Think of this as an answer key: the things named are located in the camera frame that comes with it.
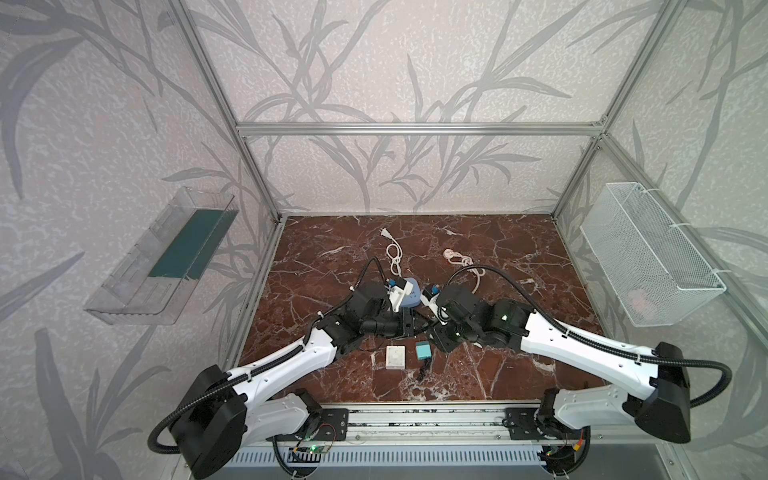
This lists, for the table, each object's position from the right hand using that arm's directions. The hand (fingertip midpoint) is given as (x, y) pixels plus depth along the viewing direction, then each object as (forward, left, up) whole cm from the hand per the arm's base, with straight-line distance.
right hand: (431, 322), depth 75 cm
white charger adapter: (-4, +9, -13) cm, 17 cm away
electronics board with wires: (-24, +28, -16) cm, 40 cm away
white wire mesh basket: (+5, -47, +18) cm, 50 cm away
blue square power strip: (+3, +4, +7) cm, 9 cm away
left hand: (-1, 0, +3) cm, 3 cm away
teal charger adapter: (-3, +2, -11) cm, 11 cm away
